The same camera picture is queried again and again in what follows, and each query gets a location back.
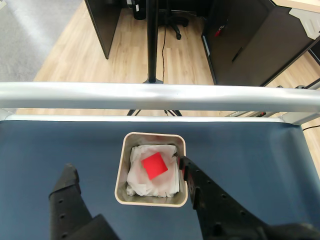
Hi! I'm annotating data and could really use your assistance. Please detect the black floor cable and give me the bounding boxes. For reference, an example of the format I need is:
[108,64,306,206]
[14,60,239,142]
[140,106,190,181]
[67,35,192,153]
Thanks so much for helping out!
[160,24,168,79]

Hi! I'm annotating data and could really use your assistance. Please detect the dark blue table mat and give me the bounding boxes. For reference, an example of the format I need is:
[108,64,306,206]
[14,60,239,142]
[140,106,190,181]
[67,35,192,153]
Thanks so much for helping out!
[0,119,320,240]

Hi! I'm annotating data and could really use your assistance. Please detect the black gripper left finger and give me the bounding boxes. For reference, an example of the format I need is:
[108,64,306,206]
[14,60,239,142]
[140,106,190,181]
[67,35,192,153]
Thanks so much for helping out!
[48,163,118,240]

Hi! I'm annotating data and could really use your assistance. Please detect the silver metal cart rail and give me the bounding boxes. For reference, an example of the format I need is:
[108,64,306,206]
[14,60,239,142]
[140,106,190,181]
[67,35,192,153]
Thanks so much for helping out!
[0,81,320,126]

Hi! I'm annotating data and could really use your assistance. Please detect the white tissue paper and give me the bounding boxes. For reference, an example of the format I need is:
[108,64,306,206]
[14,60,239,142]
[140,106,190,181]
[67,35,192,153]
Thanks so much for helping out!
[126,144,181,199]

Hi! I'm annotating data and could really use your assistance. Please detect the square metal box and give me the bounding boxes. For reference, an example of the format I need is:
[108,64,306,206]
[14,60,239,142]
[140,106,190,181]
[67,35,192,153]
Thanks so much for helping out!
[114,131,189,208]

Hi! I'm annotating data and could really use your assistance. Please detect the black cylindrical bin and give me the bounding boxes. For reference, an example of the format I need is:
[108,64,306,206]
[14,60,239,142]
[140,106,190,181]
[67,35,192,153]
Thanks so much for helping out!
[132,0,147,21]

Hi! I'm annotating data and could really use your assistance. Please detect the black tripod stand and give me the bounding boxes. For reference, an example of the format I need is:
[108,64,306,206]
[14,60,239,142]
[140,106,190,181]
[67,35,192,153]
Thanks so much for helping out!
[126,0,183,117]

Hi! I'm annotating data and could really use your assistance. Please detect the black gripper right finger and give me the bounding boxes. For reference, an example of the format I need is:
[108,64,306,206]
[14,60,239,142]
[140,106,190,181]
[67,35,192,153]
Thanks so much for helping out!
[179,156,271,240]

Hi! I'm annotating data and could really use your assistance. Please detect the dark office cabinet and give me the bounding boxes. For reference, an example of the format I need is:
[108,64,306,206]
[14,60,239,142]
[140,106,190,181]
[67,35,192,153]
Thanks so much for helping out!
[201,0,320,87]

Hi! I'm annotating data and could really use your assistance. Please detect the red key tag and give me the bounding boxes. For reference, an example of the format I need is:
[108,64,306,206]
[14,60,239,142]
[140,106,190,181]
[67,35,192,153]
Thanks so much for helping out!
[214,23,227,38]

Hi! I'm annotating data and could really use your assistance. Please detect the red cube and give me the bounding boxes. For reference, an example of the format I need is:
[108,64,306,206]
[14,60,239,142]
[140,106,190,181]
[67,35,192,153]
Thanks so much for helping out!
[140,151,169,180]

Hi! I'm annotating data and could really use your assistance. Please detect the black office chair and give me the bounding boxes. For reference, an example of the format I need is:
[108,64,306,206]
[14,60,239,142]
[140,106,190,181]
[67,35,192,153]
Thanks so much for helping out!
[157,0,190,40]

